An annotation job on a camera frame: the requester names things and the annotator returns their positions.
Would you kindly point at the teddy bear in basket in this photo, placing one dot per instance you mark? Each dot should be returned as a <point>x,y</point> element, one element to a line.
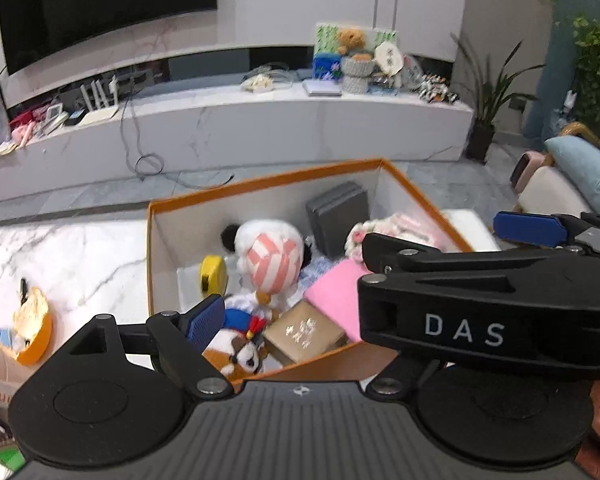
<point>355,77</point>

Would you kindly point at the pink doll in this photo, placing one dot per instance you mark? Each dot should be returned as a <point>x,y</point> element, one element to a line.
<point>25,127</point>

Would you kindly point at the tall plant in black pot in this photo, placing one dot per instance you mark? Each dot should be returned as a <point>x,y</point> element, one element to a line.
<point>480,142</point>

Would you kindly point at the bushy green plant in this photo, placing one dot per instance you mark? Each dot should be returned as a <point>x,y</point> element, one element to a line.
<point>597,55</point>

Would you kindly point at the round paper fan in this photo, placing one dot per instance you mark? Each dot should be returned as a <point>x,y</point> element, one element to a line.
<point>386,57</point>

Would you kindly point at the small gold cardboard box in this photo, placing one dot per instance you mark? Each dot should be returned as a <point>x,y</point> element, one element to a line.
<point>305,332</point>

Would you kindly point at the black white checkered toy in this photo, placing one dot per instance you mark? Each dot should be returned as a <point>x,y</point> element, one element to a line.
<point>435,91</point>

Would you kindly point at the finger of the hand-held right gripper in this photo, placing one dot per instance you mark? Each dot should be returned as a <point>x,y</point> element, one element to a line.
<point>390,252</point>
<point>525,227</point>

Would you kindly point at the white marble tv cabinet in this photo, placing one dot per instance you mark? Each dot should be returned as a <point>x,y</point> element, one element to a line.
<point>280,125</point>

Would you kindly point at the black television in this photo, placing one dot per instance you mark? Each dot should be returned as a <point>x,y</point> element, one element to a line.
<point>105,5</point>

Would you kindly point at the small white device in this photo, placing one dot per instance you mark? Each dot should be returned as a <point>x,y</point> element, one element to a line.
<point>55,112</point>

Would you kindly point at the white crochet plush toy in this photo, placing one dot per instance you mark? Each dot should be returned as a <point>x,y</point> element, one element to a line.
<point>405,227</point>

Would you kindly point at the blue packet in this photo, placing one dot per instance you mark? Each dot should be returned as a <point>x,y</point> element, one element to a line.
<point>0,336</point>

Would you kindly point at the dark grey case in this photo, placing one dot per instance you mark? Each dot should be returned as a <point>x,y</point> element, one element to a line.
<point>337,217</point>

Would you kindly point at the lotus painting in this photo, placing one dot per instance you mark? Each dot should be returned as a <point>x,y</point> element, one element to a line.
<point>325,60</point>

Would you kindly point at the orange bowl with snack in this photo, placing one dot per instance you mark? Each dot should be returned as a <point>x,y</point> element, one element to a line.
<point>35,332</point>

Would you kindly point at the yellow tape measure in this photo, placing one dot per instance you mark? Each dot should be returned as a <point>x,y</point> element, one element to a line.
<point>211,272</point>

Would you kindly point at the wall socket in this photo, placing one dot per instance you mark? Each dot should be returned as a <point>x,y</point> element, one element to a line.
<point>517,105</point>

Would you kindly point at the pink rounded object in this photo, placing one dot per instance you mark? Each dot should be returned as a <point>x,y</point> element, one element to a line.
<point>522,170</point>

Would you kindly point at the grey laptop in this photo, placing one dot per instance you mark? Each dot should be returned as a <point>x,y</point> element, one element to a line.
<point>321,88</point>

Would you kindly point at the wooden chair with white upholstery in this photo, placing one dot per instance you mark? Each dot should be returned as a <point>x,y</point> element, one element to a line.
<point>550,192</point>

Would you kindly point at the brown teddy bear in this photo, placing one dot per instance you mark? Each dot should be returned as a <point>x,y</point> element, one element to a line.
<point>351,40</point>

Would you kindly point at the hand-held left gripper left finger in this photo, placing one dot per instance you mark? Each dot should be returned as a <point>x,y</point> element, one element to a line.
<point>205,320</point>

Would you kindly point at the white router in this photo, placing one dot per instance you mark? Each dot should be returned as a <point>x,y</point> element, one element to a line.
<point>100,115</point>

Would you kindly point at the small black stick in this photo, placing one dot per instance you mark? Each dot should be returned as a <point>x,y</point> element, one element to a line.
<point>23,290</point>

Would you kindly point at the light blue cushion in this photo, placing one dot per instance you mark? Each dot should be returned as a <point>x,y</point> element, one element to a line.
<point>585,170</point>

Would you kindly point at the orange cardboard box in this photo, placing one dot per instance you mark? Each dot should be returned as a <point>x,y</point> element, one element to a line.
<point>330,362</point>

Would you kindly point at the raccoon plush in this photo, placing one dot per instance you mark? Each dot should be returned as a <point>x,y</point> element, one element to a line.
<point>235,350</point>

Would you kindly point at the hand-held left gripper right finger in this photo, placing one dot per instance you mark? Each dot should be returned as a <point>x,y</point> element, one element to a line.
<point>386,386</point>

